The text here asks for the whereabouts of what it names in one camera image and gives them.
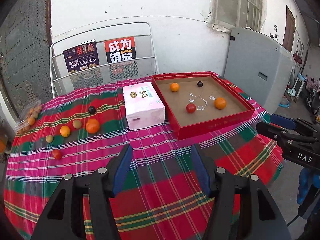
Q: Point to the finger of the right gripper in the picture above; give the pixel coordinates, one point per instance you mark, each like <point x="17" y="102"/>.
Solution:
<point x="282" y="121"/>
<point x="280" y="134"/>

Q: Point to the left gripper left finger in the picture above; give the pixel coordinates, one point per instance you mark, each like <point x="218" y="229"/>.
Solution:
<point x="62" y="217"/>

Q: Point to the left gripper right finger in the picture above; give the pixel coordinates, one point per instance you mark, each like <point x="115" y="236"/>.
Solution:
<point x="260" y="217"/>

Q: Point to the large orange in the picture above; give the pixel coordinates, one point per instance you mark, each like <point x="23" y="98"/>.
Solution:
<point x="220" y="103"/>

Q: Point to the red tomato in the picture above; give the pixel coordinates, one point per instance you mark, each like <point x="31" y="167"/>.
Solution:
<point x="56" y="154"/>
<point x="190" y="108"/>

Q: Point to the red tomato front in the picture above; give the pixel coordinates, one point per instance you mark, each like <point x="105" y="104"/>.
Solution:
<point x="190" y="108"/>

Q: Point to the kiwi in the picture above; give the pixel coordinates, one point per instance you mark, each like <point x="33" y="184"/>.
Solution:
<point x="77" y="124"/>
<point x="49" y="138"/>

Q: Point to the small orange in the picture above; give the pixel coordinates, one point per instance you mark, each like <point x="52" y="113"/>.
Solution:
<point x="65" y="131"/>

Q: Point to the mandarin orange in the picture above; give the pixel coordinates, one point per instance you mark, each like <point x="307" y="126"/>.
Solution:
<point x="92" y="126"/>

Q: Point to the dark plum back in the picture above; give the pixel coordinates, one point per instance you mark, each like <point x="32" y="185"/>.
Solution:
<point x="92" y="110"/>

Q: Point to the blue gloved right hand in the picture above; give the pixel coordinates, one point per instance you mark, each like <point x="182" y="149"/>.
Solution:
<point x="307" y="178"/>

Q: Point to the grey cabinet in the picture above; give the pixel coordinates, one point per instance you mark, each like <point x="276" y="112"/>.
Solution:
<point x="259" y="65"/>

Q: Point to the red cardboard tray box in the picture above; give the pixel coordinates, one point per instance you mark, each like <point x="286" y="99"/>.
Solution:
<point x="206" y="118"/>

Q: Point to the plaid red tablecloth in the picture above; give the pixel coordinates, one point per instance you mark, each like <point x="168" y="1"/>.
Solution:
<point x="161" y="197"/>

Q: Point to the clear plastic fruit container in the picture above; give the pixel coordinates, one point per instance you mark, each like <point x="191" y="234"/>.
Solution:
<point x="28" y="117"/>

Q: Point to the white pink tissue pack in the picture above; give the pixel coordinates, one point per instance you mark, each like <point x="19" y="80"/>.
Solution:
<point x="143" y="107"/>

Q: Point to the white metal mesh rack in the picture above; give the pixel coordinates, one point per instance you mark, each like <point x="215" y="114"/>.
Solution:
<point x="145" y="63"/>

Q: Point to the dark blue cookbook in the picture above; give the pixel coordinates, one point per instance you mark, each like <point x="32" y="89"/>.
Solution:
<point x="81" y="57"/>

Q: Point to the red black book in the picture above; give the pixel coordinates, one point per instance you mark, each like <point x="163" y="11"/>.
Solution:
<point x="120" y="49"/>

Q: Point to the studded metal door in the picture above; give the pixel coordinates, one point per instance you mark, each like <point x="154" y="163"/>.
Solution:
<point x="25" y="43"/>

